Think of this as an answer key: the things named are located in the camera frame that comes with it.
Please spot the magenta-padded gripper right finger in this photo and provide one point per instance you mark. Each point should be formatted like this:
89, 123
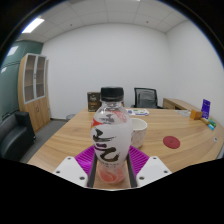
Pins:
153, 169

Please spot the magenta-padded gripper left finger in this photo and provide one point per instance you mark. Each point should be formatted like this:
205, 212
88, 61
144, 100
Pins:
71, 168

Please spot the white-labelled pink drink bottle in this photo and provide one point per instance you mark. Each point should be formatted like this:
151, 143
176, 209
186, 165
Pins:
111, 133

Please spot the flat round red coaster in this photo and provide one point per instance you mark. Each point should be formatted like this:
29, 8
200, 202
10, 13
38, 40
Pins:
171, 142

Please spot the white speckled cup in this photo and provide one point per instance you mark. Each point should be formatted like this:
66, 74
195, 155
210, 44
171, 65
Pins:
140, 131

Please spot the white printed leaflet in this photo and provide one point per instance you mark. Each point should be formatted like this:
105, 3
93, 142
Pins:
138, 112

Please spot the round patterned grey pad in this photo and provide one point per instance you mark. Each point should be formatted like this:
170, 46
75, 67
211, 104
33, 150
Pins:
184, 113

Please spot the black leather sofa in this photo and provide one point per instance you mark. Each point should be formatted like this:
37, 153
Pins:
15, 136

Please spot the wooden glass-door shelf cabinet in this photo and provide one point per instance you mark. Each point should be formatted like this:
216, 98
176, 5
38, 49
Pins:
35, 110

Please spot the wooden side desk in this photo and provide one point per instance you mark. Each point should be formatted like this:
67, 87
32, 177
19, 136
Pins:
176, 104

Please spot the small white round object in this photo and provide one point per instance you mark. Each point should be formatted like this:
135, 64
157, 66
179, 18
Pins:
216, 139

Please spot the dark brown printed box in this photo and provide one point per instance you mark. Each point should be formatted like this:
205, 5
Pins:
93, 101

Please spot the black mesh office chair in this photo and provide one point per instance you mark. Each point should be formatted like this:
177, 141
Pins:
146, 98

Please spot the green packet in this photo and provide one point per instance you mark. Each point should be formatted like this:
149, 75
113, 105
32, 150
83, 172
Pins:
212, 123

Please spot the purple standing card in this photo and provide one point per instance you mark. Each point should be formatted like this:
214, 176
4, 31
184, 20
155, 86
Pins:
206, 108

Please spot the rectangular ceiling light panel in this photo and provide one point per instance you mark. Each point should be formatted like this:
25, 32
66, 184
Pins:
33, 25

